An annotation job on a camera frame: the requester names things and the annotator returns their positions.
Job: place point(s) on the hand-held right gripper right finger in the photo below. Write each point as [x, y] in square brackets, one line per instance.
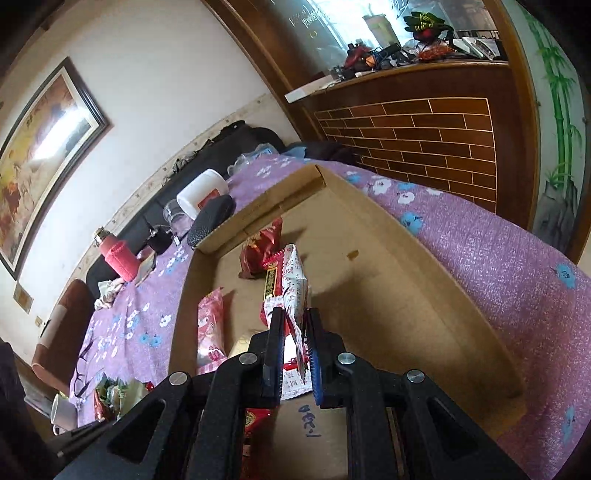
[316, 369]

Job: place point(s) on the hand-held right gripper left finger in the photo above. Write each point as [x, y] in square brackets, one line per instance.
[272, 364]

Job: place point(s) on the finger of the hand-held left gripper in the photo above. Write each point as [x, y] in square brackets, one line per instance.
[83, 438]

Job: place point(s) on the dark green snack packet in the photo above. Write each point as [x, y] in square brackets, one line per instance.
[111, 391]

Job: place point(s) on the red foil packet gold print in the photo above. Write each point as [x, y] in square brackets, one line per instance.
[256, 422]

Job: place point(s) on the red snack packet dark label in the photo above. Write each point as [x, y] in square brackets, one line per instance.
[272, 281]

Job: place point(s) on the white red printed snack packet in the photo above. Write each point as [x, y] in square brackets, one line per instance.
[293, 281]

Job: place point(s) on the cardboard box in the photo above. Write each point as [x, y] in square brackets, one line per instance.
[392, 314]

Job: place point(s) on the white mug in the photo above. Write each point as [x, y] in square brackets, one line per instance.
[62, 413]

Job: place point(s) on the small red candy wrapper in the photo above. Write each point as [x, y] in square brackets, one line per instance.
[101, 410]

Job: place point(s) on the purple framed eyeglasses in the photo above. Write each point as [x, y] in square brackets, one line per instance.
[82, 381]

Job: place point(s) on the cream white snack packet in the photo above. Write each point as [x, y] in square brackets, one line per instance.
[136, 394]

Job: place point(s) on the pink snack packet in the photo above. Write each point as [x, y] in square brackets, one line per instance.
[210, 323]

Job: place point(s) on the crinkled red foil snack packet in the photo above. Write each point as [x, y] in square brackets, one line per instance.
[258, 251]

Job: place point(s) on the brown chair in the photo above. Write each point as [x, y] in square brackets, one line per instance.
[69, 314]

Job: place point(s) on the white cloth gloves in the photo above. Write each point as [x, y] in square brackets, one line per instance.
[108, 290]

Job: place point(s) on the black eyeglasses case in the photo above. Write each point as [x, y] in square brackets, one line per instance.
[207, 221]

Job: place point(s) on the black cup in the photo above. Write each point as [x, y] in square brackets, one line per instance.
[159, 241]

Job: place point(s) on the clear glass cup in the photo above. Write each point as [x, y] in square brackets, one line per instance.
[175, 217]

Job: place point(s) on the pink thermos with knitted sleeve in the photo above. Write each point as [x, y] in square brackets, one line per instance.
[120, 258]

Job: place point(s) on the white plastic jar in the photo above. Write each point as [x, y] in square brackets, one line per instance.
[203, 189]

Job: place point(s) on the crumpled clear plastic container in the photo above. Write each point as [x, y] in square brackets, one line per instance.
[240, 164]

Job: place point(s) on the blue cloth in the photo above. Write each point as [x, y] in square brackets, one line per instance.
[295, 150]

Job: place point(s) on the dark jacket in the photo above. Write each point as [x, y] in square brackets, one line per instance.
[332, 152]

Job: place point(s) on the black leather sofa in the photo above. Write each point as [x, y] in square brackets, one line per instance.
[217, 152]

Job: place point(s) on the grey crumpled item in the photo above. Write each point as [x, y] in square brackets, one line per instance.
[183, 164]

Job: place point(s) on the black garment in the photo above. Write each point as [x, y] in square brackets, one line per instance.
[231, 129]

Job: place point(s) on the framed horse painting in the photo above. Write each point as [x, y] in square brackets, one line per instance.
[37, 175]

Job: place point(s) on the wooden partition with glass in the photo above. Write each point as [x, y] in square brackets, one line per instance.
[415, 87]

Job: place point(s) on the clutter of small household things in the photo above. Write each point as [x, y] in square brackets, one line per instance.
[425, 32]

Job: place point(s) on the small framed wall plaque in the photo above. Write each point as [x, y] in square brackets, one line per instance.
[23, 297]

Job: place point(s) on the bamboo print wall panel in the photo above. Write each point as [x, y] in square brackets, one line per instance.
[554, 92]

